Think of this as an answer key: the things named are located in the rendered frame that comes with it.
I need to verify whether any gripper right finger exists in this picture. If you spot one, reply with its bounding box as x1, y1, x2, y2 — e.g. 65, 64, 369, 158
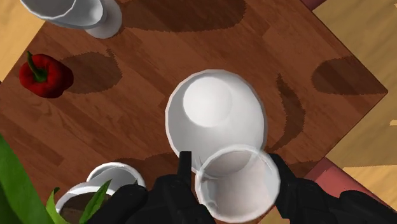
268, 153, 397, 224

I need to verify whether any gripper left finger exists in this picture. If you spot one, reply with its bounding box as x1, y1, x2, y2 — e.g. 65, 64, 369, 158
88, 150, 216, 224

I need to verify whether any clear glass cup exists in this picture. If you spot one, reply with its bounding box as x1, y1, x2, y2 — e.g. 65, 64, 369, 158
194, 144, 281, 224

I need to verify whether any green plant in white pot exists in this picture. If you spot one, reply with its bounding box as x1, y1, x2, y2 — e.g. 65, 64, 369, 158
0, 133, 147, 224

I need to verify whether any white bowl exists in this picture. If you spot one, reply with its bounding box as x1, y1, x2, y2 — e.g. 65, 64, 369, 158
165, 69, 268, 175

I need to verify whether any brown wooden table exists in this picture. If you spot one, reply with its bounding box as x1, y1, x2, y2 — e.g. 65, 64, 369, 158
0, 0, 389, 224

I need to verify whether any red bell pepper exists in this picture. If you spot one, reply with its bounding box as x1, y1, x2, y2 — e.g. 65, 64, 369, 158
18, 51, 74, 99

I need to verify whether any white vase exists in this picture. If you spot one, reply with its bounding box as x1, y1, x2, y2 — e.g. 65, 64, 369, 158
20, 0, 123, 40

